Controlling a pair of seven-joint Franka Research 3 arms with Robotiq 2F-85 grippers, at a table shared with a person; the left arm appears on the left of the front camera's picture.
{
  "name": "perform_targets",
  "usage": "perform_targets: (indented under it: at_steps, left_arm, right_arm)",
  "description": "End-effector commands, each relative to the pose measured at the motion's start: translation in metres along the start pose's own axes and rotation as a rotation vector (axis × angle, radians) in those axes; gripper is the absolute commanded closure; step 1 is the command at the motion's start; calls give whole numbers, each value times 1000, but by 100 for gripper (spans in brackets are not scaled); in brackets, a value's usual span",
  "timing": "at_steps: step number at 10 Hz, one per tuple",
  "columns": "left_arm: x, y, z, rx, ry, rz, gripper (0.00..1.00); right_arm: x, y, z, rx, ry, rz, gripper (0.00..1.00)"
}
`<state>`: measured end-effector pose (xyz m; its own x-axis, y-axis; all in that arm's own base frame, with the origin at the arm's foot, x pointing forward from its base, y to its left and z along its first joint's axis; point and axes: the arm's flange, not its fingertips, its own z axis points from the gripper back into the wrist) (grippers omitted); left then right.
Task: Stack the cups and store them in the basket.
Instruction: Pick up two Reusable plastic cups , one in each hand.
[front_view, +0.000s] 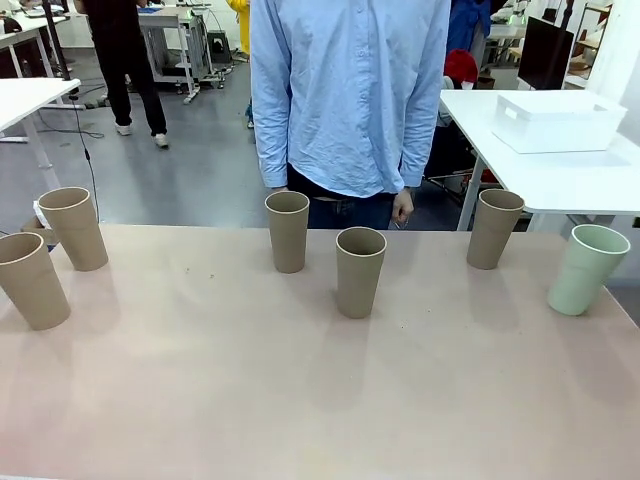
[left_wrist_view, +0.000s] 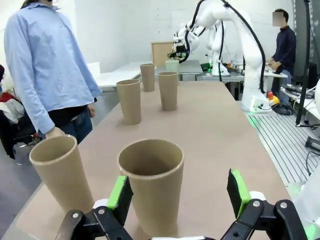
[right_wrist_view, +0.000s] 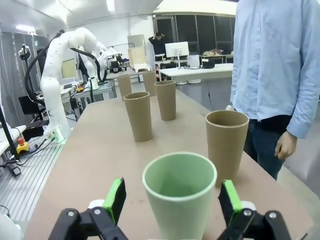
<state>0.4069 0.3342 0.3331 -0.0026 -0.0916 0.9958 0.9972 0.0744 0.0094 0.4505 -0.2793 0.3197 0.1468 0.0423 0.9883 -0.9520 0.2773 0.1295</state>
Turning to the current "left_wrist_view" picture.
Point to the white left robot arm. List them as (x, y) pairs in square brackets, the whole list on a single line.
[(310, 200)]

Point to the black cylindrical device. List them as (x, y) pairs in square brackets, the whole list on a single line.
[(312, 143)]

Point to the slotted aluminium base plate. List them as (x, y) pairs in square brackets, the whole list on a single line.
[(275, 140)]

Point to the white side table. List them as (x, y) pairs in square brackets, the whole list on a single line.
[(120, 72)]

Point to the grey workbench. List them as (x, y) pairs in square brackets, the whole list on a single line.
[(192, 68)]

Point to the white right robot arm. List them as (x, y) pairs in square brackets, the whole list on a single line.
[(250, 57)]

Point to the person's left hand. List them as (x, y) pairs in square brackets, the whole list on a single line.
[(92, 111)]

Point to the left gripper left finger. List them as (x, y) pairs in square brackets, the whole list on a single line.
[(120, 200)]

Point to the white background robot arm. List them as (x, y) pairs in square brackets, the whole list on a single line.
[(215, 45)]

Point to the brown paper cup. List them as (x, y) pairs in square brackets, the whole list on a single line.
[(148, 78), (130, 105), (157, 195), (62, 180), (168, 92)]

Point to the person's right hand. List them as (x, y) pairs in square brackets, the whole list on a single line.
[(53, 132)]

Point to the red emergency stop button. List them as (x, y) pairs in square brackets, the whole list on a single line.
[(273, 100)]

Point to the white box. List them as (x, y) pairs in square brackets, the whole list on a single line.
[(93, 68)]

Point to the person in blue shirt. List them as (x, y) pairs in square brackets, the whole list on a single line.
[(45, 62)]

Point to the person in dark sweater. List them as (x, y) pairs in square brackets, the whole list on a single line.
[(285, 50)]

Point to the black tripod stand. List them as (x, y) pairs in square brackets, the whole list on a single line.
[(303, 75)]

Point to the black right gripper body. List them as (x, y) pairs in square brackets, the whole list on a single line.
[(180, 48)]

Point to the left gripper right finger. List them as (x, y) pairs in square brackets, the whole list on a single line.
[(241, 197)]

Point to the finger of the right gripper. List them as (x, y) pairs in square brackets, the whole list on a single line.
[(180, 58), (171, 54)]

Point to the wooden framed board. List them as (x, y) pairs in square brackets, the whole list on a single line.
[(160, 53)]

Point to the person's right forearm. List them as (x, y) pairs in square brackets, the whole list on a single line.
[(40, 110)]

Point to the pale green cup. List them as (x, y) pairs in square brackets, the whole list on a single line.
[(172, 66)]

